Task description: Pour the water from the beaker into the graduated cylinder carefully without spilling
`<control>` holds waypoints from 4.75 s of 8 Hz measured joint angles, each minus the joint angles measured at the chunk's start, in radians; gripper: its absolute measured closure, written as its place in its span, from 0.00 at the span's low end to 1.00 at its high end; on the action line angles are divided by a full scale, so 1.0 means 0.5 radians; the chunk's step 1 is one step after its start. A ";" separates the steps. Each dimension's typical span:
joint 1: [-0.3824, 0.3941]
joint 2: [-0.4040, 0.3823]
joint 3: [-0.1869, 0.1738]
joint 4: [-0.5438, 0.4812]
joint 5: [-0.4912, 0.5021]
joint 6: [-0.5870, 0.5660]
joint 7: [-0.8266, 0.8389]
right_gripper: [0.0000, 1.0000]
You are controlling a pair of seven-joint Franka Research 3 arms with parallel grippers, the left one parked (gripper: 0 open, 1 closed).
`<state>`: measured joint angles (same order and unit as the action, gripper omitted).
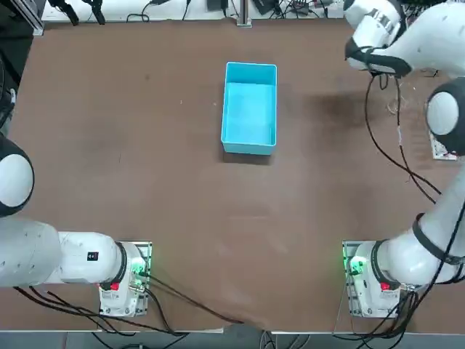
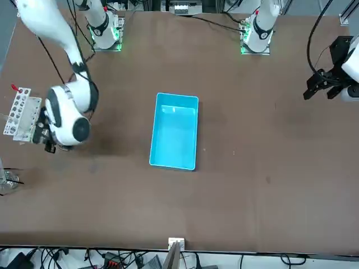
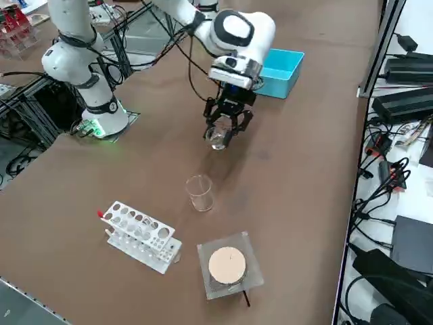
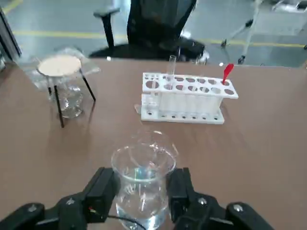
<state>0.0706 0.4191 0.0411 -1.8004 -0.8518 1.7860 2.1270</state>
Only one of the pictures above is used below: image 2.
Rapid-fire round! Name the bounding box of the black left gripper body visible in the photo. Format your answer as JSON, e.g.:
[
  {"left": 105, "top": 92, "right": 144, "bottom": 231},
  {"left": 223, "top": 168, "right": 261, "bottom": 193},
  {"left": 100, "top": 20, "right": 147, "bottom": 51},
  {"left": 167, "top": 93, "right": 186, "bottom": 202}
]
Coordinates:
[{"left": 329, "top": 35, "right": 355, "bottom": 71}]

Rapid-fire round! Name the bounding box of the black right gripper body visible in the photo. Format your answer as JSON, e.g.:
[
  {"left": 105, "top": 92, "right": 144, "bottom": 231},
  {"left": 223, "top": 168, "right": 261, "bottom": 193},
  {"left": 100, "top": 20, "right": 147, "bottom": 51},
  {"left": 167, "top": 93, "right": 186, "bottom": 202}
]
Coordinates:
[{"left": 31, "top": 106, "right": 57, "bottom": 154}]

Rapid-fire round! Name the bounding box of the white test tube rack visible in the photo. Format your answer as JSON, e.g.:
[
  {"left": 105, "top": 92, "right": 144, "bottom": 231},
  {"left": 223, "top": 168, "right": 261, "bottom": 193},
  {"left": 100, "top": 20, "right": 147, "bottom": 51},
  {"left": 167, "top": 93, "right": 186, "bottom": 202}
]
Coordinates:
[{"left": 2, "top": 88, "right": 43, "bottom": 141}]

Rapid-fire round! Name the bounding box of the aluminium profile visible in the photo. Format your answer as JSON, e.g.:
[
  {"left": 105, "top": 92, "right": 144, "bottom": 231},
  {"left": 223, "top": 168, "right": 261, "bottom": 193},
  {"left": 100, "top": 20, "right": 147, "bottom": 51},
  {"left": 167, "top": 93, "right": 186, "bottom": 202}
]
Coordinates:
[{"left": 338, "top": 0, "right": 359, "bottom": 26}]

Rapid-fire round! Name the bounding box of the thin black rod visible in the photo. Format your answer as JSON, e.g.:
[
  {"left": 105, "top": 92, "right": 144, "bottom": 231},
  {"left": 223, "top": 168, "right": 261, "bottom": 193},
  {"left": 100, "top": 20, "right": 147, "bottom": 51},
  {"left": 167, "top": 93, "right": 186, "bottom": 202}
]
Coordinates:
[{"left": 3, "top": 171, "right": 25, "bottom": 185}]

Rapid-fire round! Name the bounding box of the black power adapter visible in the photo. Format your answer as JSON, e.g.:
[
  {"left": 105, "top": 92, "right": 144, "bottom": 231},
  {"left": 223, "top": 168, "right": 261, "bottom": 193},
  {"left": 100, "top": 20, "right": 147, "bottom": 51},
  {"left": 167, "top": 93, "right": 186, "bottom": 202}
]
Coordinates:
[{"left": 5, "top": 252, "right": 34, "bottom": 269}]

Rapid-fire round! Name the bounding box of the blue plastic bin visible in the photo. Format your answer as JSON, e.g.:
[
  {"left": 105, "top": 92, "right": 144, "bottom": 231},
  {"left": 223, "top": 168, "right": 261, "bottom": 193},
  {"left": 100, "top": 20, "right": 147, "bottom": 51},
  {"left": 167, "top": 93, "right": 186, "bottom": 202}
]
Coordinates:
[{"left": 148, "top": 92, "right": 200, "bottom": 171}]

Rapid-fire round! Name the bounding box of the black red power strip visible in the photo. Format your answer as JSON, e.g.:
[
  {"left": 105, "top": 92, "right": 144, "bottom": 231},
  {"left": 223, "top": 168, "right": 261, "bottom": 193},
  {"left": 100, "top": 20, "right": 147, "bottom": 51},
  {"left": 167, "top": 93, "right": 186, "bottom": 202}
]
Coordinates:
[{"left": 101, "top": 252, "right": 124, "bottom": 268}]

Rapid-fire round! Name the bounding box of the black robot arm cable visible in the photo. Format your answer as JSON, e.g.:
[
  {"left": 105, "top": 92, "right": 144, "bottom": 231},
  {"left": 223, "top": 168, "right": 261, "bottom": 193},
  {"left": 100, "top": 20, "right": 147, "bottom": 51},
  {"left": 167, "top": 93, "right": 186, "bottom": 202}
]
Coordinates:
[
  {"left": 36, "top": 0, "right": 99, "bottom": 115},
  {"left": 306, "top": 0, "right": 337, "bottom": 75}
]

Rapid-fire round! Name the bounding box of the white mounting bracket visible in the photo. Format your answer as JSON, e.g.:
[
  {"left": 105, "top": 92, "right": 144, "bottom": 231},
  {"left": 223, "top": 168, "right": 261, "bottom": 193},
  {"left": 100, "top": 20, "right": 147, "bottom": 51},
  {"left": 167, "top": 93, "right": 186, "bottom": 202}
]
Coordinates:
[{"left": 168, "top": 237, "right": 186, "bottom": 251}]

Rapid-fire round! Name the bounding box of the grey aluminium post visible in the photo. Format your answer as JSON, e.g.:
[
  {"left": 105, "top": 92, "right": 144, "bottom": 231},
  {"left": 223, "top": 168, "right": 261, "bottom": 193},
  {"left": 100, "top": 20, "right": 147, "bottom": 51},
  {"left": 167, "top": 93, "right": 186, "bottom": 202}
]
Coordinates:
[{"left": 162, "top": 241, "right": 182, "bottom": 269}]

